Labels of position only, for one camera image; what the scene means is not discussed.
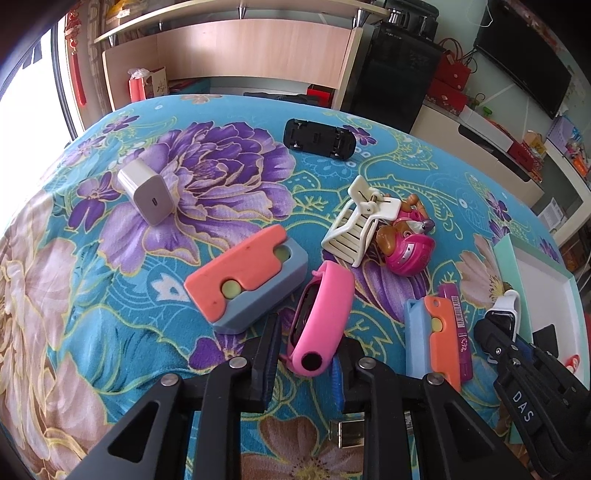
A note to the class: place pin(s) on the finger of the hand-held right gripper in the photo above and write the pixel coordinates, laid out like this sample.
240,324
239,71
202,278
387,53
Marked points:
491,339
526,346

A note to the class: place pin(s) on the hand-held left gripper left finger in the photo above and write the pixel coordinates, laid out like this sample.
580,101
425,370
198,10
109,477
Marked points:
272,364

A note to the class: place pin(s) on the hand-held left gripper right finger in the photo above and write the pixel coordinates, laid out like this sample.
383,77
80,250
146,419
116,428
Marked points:
338,387

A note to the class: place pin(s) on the purple tube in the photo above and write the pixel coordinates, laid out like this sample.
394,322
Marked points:
463,341

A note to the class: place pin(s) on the white smartwatch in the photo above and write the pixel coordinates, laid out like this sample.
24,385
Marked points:
512,304

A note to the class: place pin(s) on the small orange blue toy knife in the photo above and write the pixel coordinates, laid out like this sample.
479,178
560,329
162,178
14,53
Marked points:
438,341

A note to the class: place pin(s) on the white tray box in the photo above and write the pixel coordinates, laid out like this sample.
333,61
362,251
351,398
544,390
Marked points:
535,281

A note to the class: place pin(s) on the pink watch band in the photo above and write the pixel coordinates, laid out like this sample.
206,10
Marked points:
330,314

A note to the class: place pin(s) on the large orange blue toy knife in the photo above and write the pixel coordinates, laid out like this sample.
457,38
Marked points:
240,263

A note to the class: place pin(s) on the white charger adapter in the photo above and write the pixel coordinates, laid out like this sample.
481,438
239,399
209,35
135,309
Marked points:
147,194

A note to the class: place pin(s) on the black rectangular block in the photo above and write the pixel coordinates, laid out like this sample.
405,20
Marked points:
545,341

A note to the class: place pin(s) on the pink pup toy figure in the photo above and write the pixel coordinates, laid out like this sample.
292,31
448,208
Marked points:
408,251

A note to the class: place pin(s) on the white printed carton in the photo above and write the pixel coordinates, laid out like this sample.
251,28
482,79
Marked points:
551,213

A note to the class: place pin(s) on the cream hair claw clip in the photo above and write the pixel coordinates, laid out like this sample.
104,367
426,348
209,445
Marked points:
351,230

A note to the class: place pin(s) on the white desk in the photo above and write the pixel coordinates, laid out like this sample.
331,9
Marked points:
572,189

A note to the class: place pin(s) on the cream television cabinet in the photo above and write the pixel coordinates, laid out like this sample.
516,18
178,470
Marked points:
466,157

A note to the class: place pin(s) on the red flat box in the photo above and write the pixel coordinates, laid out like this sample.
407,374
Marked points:
521,157

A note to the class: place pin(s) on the white flat box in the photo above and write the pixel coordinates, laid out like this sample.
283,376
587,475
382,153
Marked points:
485,127

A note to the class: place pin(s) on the black toy car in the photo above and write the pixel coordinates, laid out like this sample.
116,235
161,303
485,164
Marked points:
318,138

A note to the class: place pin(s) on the red gift box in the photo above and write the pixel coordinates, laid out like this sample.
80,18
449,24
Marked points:
445,99

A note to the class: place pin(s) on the black bag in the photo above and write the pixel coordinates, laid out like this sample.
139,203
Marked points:
286,99

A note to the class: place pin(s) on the red handbag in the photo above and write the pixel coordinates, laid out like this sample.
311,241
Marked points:
455,69

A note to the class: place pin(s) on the small red box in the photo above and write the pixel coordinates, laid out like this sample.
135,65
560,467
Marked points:
321,96

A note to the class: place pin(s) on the black water dispenser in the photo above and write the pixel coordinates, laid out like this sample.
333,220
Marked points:
397,78

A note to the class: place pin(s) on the red teal box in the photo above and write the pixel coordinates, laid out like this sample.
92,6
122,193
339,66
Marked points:
189,86

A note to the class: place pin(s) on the black television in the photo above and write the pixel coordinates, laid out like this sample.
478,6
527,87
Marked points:
526,50

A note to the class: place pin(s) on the paper gift bag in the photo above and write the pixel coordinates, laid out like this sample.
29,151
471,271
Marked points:
147,85

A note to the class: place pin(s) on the wooden counter shelf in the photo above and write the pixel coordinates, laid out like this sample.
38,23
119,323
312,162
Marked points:
240,55

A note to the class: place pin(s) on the red hanging decoration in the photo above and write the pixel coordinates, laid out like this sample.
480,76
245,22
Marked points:
76,60

